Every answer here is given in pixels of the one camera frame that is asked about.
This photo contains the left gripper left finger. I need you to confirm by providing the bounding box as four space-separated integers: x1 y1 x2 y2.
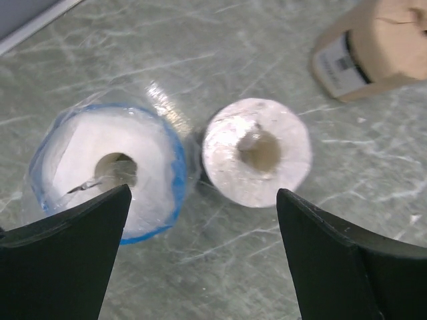
1 185 131 319

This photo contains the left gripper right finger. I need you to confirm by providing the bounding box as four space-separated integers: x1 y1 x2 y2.
276 189 426 320

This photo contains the blue clear-wrapped paper roll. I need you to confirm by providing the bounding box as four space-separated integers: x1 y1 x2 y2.
19 90 201 245

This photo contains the brown wrapped paper roll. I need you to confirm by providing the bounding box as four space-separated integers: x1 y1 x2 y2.
311 1 426 102

